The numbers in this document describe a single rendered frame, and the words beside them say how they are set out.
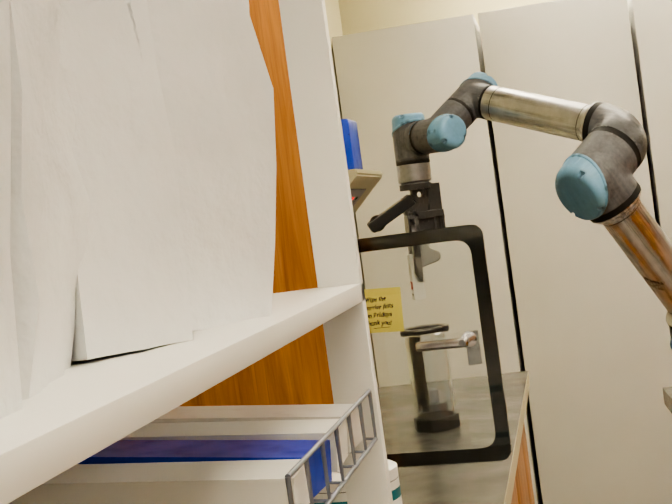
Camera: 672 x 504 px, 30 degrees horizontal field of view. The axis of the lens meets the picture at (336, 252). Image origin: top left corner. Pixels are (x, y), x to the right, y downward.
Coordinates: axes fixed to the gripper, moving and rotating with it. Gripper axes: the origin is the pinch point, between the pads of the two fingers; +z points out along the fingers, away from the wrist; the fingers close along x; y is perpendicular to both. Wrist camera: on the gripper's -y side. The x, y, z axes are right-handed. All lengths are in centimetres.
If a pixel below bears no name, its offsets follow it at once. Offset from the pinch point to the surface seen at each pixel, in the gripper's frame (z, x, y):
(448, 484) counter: 34, -58, -6
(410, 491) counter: 34, -59, -13
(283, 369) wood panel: 10, -64, -32
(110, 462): 3, -170, -48
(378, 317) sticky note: 3, -62, -15
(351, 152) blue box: -26, -57, -16
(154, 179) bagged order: -19, -190, -40
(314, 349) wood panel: 7, -66, -27
